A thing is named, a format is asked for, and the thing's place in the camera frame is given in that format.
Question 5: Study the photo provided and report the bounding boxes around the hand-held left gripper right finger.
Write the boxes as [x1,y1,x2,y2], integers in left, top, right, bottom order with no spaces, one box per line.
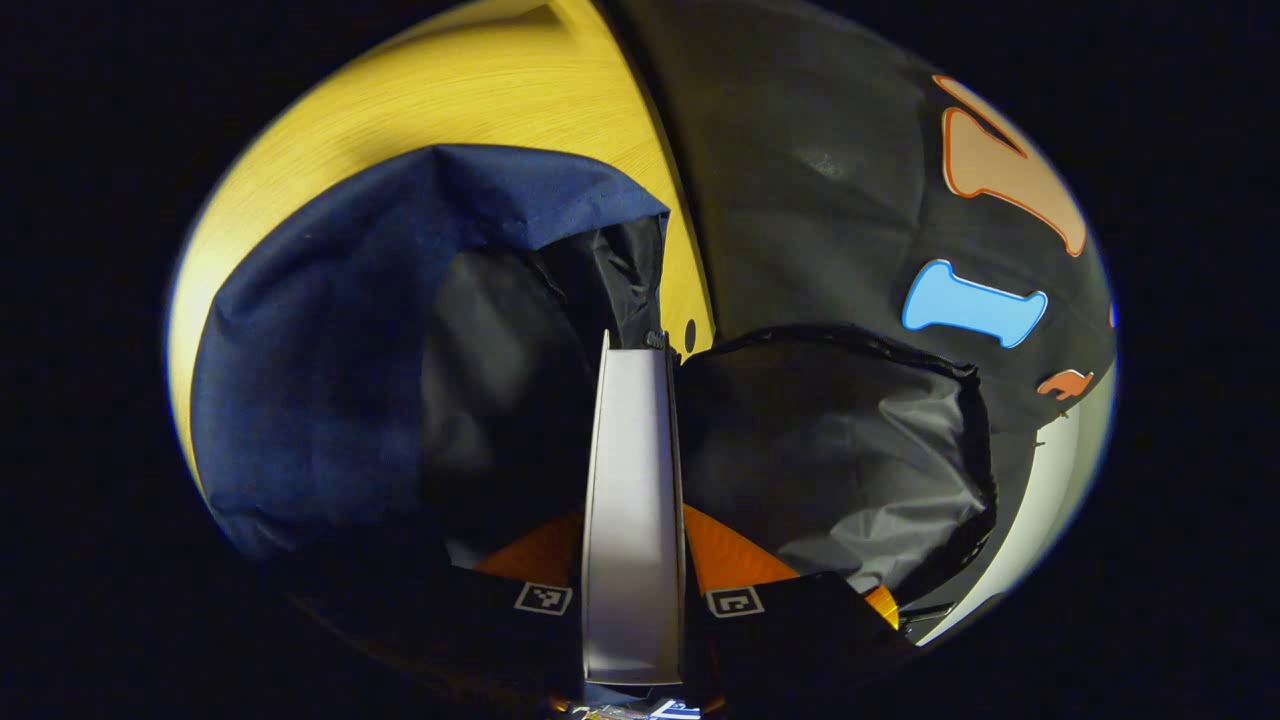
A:
[684,503,916,703]

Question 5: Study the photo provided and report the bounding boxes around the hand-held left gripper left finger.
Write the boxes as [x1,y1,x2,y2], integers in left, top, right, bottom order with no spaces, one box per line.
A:
[438,514,587,703]

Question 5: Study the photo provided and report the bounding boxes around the blue schoolbag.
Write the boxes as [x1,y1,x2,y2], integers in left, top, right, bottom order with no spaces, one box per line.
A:
[190,143,1001,623]

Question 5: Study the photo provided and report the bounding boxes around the black backdrop cloth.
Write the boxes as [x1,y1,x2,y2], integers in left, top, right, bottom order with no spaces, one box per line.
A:
[610,0,1119,641]

